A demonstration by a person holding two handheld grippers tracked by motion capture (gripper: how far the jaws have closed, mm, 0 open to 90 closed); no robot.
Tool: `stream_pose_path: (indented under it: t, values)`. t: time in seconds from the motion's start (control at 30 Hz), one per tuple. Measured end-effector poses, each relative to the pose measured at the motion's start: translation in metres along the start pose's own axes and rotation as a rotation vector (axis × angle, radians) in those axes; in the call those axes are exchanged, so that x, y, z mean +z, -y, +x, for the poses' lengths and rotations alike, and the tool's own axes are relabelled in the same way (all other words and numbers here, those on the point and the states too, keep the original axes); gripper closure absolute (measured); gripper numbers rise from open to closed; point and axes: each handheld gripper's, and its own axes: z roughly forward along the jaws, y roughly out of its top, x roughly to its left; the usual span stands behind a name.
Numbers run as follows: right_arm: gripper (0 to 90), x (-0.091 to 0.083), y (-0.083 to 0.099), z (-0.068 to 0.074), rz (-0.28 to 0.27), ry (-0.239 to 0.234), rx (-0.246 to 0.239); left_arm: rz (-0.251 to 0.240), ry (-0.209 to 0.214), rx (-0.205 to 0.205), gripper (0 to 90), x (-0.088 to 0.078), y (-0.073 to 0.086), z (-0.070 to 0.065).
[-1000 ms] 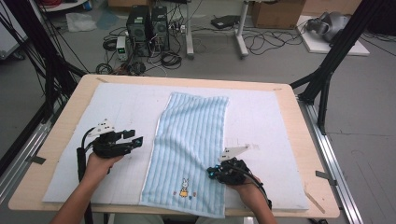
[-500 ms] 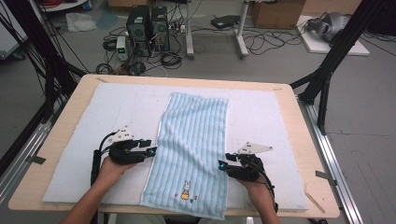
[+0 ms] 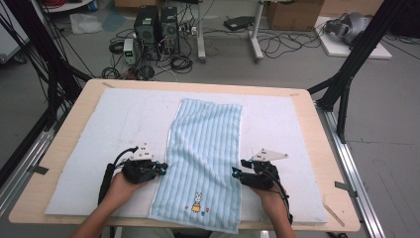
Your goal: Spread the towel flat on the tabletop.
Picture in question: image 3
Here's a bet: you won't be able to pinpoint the grey tape strip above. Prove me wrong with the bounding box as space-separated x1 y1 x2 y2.
334 180 359 199

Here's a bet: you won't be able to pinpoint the thick black sleeved gripper cable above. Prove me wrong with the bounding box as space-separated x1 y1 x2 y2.
97 146 140 206

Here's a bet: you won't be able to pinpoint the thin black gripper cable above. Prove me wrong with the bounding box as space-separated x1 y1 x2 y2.
260 164 294 226

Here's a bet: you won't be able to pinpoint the loose black floor cables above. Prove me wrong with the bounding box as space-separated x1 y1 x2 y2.
257 27 324 60

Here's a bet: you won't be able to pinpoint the black tape strip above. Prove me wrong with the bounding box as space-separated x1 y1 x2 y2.
27 164 51 176

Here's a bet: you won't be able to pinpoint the flat black device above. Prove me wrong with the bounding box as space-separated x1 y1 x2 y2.
223 15 256 32

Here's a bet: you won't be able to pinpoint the white bench power supply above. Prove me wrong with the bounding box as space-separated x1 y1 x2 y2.
122 38 137 65

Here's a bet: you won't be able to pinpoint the person's right hand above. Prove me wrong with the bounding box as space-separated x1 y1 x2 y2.
252 183 290 220

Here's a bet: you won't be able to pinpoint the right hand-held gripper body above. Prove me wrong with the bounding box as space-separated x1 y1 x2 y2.
243 148 289 191

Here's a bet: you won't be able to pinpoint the wide black computer tower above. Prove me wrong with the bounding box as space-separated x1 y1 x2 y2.
133 5 161 61

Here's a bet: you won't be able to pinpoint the white floor board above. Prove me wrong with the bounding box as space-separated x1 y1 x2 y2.
312 15 394 60

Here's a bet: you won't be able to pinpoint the aluminium floor rail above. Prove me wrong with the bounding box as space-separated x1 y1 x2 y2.
316 104 387 238
0 128 56 217

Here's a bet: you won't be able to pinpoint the black metal frame post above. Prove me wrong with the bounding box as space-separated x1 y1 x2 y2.
2 0 94 131
306 0 411 145

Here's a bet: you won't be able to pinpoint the large brown cardboard box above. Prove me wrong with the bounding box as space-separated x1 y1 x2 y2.
265 0 327 32

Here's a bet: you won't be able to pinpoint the person's left hand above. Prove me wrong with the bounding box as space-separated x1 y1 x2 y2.
105 171 149 209

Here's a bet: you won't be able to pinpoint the round white table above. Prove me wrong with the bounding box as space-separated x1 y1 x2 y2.
40 0 96 14

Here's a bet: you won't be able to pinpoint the white gridded foam mat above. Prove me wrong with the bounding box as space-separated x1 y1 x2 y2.
44 87 329 224

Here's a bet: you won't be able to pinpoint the thin wooden stick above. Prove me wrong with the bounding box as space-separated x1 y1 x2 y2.
321 201 347 229

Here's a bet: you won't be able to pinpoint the grey headset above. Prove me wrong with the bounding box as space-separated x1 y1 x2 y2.
324 12 373 46

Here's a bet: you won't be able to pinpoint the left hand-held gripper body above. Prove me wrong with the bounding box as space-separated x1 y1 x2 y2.
121 142 159 185

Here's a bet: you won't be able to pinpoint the white desk leg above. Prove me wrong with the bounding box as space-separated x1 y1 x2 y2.
248 0 265 62
196 0 208 64

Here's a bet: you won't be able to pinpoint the light blue striped towel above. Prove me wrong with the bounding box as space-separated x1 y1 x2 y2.
148 98 244 235

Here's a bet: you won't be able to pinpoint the small coiled black cable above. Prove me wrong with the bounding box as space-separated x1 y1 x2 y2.
101 66 121 80

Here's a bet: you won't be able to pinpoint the flat brown cardboard box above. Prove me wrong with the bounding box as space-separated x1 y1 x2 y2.
113 0 166 10

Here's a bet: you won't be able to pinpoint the clear plastic bag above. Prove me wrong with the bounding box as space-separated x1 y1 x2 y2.
69 12 104 35

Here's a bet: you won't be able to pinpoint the narrow black computer tower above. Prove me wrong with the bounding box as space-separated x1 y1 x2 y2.
159 6 181 56

